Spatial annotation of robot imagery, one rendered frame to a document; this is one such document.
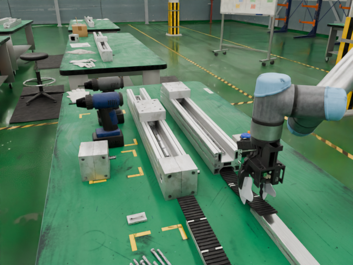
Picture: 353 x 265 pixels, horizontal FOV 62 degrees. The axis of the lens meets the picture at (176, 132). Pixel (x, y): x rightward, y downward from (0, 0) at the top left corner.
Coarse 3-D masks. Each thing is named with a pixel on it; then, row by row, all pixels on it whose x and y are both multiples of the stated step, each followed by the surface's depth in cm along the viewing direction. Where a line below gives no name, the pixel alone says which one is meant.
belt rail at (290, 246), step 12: (264, 216) 77; (276, 216) 77; (264, 228) 76; (276, 228) 73; (276, 240) 72; (288, 240) 69; (288, 252) 67; (300, 252) 66; (300, 264) 63; (312, 264) 63
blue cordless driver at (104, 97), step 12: (96, 96) 109; (108, 96) 110; (120, 96) 111; (96, 108) 110; (108, 108) 112; (108, 120) 114; (96, 132) 115; (108, 132) 115; (120, 132) 119; (108, 144) 116; (120, 144) 117
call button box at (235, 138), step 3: (234, 135) 114; (237, 135) 114; (240, 135) 114; (234, 138) 113; (237, 138) 112; (240, 138) 112; (234, 141) 113; (243, 150) 109; (246, 150) 110; (249, 150) 110; (252, 150) 111; (255, 150) 111; (240, 153) 110; (243, 153) 110; (246, 153) 110; (249, 153) 111; (243, 156) 110
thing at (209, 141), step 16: (160, 96) 168; (176, 112) 137; (192, 112) 138; (192, 128) 116; (208, 128) 120; (192, 144) 119; (208, 144) 102; (224, 144) 106; (208, 160) 103; (224, 160) 100; (240, 160) 101
